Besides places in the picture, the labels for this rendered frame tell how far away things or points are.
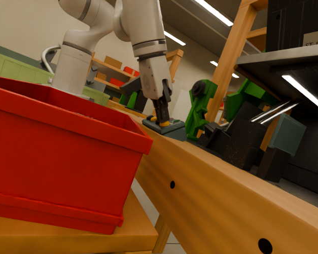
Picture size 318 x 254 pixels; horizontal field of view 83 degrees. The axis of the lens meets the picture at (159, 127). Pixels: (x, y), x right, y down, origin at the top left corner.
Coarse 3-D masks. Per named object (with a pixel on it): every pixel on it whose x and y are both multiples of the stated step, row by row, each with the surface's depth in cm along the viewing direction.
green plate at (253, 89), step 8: (248, 80) 58; (240, 88) 59; (248, 88) 58; (256, 88) 55; (248, 96) 61; (256, 96) 54; (264, 96) 53; (272, 96) 54; (256, 104) 64; (272, 104) 56
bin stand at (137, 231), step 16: (128, 208) 27; (0, 224) 17; (16, 224) 17; (32, 224) 18; (128, 224) 24; (144, 224) 25; (0, 240) 16; (16, 240) 16; (32, 240) 17; (48, 240) 18; (64, 240) 18; (80, 240) 19; (96, 240) 20; (112, 240) 21; (128, 240) 22; (144, 240) 23
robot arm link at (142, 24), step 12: (132, 0) 38; (144, 0) 38; (156, 0) 40; (132, 12) 39; (144, 12) 39; (156, 12) 40; (120, 24) 45; (132, 24) 40; (144, 24) 40; (156, 24) 40; (132, 36) 42; (144, 36) 40; (156, 36) 41
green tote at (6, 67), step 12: (0, 60) 101; (12, 60) 102; (0, 72) 102; (12, 72) 103; (24, 72) 104; (36, 72) 105; (48, 72) 106; (48, 84) 107; (96, 96) 112; (108, 96) 139
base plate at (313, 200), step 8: (192, 144) 57; (208, 152) 51; (216, 152) 60; (256, 168) 56; (256, 176) 38; (272, 184) 35; (280, 184) 39; (288, 184) 44; (296, 184) 52; (288, 192) 32; (296, 192) 36; (304, 192) 41; (312, 192) 48; (304, 200) 30; (312, 200) 33
